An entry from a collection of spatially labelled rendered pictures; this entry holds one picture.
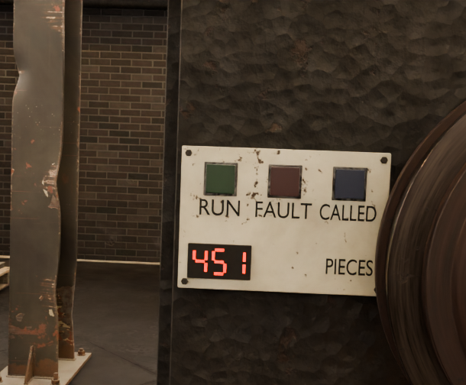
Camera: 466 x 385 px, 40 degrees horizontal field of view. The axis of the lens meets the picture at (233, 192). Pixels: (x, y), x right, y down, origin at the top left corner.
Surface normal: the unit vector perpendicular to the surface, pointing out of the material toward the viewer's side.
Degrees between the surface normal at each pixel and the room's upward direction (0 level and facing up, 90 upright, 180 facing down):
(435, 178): 90
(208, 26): 90
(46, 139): 90
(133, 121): 90
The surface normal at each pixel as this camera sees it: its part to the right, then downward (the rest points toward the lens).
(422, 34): -0.04, 0.06
